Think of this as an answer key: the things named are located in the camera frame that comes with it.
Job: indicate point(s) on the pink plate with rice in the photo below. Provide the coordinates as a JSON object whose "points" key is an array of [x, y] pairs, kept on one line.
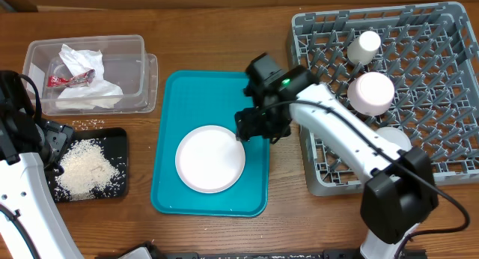
{"points": [[209, 159]]}

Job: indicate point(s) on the black tray bin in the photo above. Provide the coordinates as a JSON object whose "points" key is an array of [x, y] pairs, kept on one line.
{"points": [[115, 143]]}

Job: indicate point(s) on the white cup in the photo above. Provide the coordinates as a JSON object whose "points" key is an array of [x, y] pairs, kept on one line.
{"points": [[363, 49]]}

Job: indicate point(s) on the teal plastic tray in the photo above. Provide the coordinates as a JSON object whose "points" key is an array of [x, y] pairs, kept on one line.
{"points": [[194, 99]]}

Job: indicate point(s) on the spilled rice grains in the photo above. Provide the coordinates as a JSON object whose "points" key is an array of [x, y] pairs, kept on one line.
{"points": [[88, 124]]}

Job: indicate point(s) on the grey bowl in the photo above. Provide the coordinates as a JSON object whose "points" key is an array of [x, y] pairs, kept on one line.
{"points": [[395, 136]]}

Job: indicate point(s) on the grey dish rack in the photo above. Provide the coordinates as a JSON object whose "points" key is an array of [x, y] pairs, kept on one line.
{"points": [[428, 51]]}

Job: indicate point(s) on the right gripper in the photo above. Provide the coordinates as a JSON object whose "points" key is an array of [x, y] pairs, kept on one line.
{"points": [[248, 124]]}

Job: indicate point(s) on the clear plastic bin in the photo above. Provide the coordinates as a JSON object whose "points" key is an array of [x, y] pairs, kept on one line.
{"points": [[126, 62]]}

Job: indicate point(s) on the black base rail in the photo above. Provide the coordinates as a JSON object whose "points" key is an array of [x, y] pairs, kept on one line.
{"points": [[149, 250]]}

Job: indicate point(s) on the red snack wrapper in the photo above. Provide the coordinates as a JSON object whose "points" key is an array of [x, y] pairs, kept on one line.
{"points": [[81, 80]]}

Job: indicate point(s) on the white napkin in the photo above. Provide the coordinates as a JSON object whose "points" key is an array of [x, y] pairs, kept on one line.
{"points": [[94, 90]]}

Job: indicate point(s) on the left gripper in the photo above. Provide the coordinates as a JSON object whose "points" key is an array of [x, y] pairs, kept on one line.
{"points": [[60, 136]]}

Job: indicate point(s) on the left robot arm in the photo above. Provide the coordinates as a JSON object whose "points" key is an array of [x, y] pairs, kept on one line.
{"points": [[31, 151]]}

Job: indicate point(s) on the pile of white rice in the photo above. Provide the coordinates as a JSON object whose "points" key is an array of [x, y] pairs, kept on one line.
{"points": [[89, 173]]}

